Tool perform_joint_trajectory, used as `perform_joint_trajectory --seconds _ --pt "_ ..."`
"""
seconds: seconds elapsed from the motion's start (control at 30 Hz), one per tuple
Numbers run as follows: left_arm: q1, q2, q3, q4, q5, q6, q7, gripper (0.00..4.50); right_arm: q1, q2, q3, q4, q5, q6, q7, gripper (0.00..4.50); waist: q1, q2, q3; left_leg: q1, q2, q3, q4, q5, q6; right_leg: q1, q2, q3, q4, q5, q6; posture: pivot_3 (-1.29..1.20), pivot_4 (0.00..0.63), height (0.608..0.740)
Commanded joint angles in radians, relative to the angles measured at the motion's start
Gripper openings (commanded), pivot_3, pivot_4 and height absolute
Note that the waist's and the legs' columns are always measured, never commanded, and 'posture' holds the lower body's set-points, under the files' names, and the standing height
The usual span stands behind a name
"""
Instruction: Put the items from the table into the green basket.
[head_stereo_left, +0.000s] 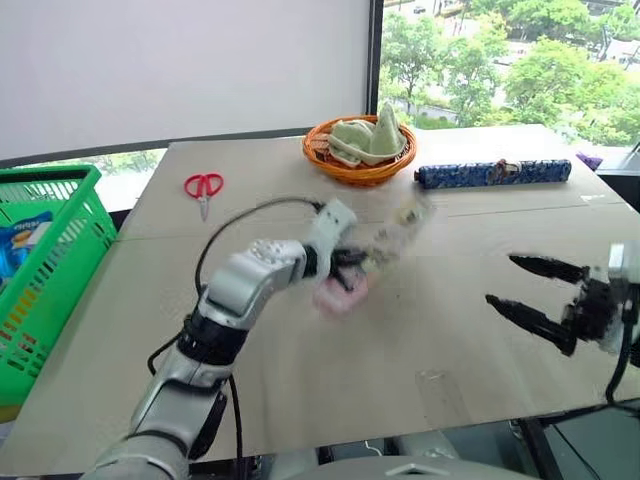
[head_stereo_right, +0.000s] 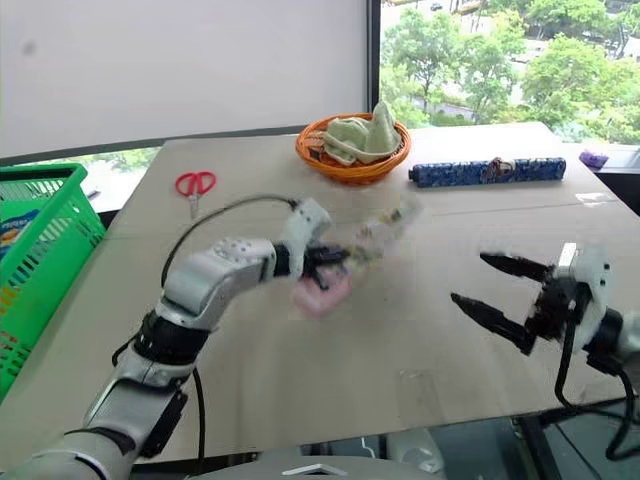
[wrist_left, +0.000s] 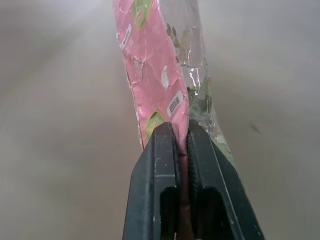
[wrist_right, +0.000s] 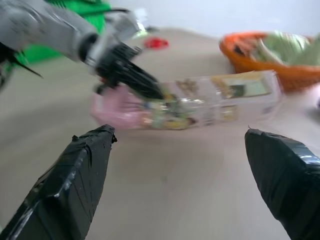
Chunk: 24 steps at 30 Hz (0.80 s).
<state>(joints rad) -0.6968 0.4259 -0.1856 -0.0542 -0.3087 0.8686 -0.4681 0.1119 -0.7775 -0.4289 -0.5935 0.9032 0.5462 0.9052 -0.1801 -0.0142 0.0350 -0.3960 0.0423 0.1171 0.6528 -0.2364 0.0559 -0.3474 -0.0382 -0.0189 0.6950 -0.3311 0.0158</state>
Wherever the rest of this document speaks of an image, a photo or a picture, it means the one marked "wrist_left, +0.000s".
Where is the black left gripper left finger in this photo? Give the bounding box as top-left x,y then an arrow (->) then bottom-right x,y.
121,122 -> 183,240

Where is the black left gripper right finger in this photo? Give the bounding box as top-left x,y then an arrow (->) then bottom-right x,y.
186,120 -> 266,240

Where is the pink plastic snack bag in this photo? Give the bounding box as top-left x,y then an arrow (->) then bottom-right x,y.
111,0 -> 238,240

